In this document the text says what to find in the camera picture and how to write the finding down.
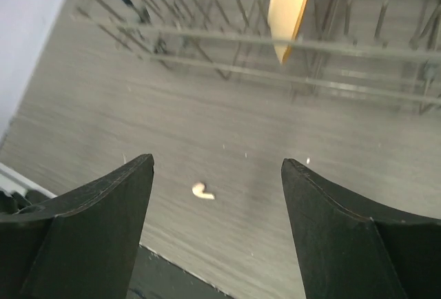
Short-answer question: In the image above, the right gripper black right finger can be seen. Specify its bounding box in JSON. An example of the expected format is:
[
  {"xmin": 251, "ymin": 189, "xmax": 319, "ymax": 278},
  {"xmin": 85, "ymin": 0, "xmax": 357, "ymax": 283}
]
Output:
[{"xmin": 281, "ymin": 158, "xmax": 440, "ymax": 299}]

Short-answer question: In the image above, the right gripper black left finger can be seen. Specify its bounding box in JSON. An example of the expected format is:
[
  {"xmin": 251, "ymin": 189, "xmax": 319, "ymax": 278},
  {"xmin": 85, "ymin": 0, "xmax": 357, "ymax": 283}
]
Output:
[{"xmin": 1, "ymin": 154, "xmax": 154, "ymax": 298}]

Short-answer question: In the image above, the beige earbud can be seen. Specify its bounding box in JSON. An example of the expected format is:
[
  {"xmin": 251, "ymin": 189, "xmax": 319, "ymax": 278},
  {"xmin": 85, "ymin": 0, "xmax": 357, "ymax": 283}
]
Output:
[{"xmin": 192, "ymin": 182, "xmax": 216, "ymax": 200}]

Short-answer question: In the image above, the beige oval plate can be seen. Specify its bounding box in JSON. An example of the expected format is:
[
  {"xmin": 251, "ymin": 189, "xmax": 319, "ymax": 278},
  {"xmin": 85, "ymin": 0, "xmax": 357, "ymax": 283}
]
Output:
[{"xmin": 267, "ymin": 0, "xmax": 317, "ymax": 65}]

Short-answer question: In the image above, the grey wire dish rack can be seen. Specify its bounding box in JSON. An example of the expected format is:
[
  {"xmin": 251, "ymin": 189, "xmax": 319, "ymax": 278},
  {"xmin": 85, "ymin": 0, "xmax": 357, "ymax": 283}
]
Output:
[{"xmin": 72, "ymin": 0, "xmax": 440, "ymax": 114}]

